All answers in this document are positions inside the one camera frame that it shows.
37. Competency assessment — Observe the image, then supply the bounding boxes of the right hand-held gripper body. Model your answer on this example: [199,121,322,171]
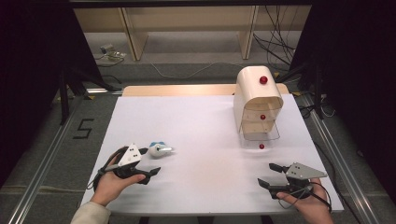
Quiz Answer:
[268,161,329,200]

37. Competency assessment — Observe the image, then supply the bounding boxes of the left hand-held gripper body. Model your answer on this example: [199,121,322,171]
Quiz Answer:
[98,143,150,185]

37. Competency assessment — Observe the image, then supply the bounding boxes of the small white toy blue top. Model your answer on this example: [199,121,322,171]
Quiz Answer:
[148,141,174,159]

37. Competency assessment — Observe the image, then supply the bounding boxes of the clear drawer with red knob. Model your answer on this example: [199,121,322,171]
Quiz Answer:
[238,128,281,150]

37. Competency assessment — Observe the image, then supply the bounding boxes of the white drawer cabinet red knobs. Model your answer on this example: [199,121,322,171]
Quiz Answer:
[233,65,285,150]

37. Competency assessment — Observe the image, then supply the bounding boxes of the person's left hand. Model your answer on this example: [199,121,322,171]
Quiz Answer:
[90,154,147,207]

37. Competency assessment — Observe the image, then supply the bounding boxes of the person's right hand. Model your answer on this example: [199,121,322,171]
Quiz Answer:
[276,177,335,224]

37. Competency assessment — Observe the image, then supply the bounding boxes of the white table sheet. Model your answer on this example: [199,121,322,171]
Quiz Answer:
[80,94,346,217]

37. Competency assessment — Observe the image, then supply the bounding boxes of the black tripod stand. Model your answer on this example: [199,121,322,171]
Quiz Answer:
[57,65,123,126]
[276,57,331,120]

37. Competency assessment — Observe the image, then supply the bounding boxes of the black curtain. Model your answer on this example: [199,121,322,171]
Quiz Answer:
[289,0,396,197]
[0,0,104,188]

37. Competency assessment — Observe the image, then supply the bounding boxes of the light wooden shelf unit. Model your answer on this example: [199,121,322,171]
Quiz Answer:
[74,5,312,62]

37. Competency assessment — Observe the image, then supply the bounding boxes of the left hand-held gripper black cable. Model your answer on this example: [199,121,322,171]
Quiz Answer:
[87,146,129,191]

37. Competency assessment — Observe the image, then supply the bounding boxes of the hand-held gripper black cable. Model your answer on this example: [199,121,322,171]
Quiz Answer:
[87,146,129,191]
[277,181,332,213]

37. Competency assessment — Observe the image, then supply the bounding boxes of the thin black floor cable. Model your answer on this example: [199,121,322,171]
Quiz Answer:
[312,141,362,224]

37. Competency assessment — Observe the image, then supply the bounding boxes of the aluminium floor rail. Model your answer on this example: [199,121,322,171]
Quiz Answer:
[300,92,381,224]
[7,94,90,224]

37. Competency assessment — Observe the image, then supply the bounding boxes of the right hand-held gripper black cable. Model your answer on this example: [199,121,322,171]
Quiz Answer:
[277,181,332,213]

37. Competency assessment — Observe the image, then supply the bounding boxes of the white cable on floor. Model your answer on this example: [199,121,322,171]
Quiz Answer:
[149,61,239,80]

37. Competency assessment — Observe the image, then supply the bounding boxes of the thin white floor cable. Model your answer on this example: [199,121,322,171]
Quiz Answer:
[0,185,94,194]

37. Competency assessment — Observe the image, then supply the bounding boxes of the bundle of black cables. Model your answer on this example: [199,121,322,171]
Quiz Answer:
[252,5,297,67]

